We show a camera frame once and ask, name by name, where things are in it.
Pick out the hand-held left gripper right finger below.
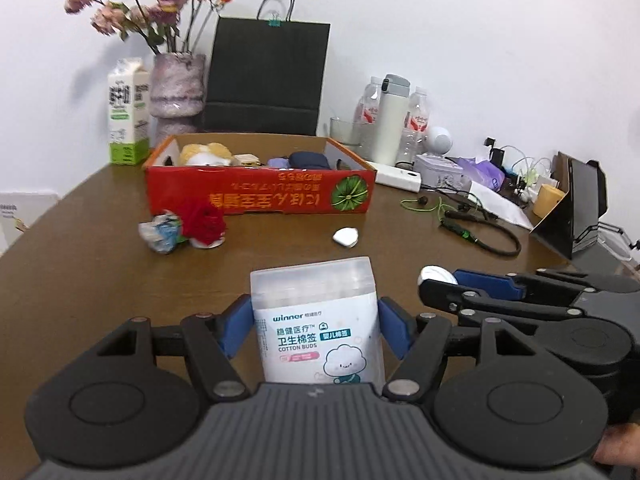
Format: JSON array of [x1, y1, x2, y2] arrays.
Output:
[[377, 297, 543, 403]]

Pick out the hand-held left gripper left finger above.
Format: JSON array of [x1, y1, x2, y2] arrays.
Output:
[[95, 294, 253, 403]]

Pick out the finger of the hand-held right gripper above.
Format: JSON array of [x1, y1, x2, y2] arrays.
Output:
[[452, 268, 640, 304], [419, 280, 586, 322]]

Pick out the white round bottle cap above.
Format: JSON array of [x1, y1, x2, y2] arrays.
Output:
[[417, 265, 457, 286]]

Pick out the clear cotton swab box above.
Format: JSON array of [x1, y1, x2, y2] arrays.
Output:
[[250, 256, 387, 385]]

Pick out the red rose ornament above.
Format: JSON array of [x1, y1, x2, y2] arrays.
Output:
[[179, 199, 228, 250]]

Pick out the red cardboard box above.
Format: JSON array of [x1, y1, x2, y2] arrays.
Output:
[[144, 134, 377, 217]]

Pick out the yellow and white plush toy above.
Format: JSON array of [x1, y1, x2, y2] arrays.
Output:
[[179, 143, 233, 167]]

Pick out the navy zip case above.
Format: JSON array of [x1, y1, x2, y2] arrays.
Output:
[[289, 151, 331, 171]]

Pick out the wooden desktop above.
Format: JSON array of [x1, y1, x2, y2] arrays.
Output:
[[0, 157, 640, 480]]

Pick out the person's right hand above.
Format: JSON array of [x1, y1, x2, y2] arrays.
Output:
[[592, 424, 640, 467]]

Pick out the black neckband earphones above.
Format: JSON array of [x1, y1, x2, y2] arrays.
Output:
[[440, 207, 522, 255]]

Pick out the white paper sheet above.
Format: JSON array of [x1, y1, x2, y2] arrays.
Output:
[[467, 180, 535, 231]]

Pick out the yellow cup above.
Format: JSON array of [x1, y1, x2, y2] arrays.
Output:
[[531, 183, 566, 218]]

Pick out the purple plastic bag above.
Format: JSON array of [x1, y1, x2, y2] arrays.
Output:
[[450, 157, 507, 191]]

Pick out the white tin box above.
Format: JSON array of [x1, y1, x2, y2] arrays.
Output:
[[414, 154, 473, 193]]

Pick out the black tablet with stand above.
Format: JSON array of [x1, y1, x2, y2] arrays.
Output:
[[530, 151, 631, 262]]

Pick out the black clip stand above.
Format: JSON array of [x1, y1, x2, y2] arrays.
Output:
[[484, 136, 506, 171]]

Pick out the white power bank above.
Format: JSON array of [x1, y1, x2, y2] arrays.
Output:
[[372, 161, 423, 193]]

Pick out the white round speaker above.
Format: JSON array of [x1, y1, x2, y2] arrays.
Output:
[[425, 125, 453, 156]]

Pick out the white thermos bottle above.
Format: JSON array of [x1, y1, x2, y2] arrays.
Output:
[[370, 74, 412, 167]]

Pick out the clear glass cup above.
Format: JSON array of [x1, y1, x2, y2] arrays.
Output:
[[329, 116, 363, 148]]

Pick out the green and white milk carton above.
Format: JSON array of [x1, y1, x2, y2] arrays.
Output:
[[107, 57, 152, 166]]

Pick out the black paper bag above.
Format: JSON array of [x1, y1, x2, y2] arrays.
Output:
[[202, 0, 332, 137]]

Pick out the green earphone cable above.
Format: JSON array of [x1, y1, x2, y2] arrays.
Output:
[[400, 195, 493, 226]]

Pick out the white charging cables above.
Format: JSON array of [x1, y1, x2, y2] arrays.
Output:
[[500, 145, 557, 192]]

